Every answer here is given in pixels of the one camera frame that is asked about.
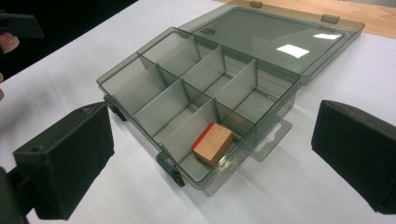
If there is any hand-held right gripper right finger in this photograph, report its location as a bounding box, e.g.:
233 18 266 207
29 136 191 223
311 99 396 216

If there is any small wooden stamp block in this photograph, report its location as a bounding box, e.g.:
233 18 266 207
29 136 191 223
191 121 234 169

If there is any smoky clear plastic compartment box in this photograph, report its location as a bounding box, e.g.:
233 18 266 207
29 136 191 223
95 1 366 198

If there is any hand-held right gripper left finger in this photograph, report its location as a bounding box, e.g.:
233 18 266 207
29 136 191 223
12 102 116 221

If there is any white table cover sheet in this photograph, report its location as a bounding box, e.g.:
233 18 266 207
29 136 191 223
0 0 396 224

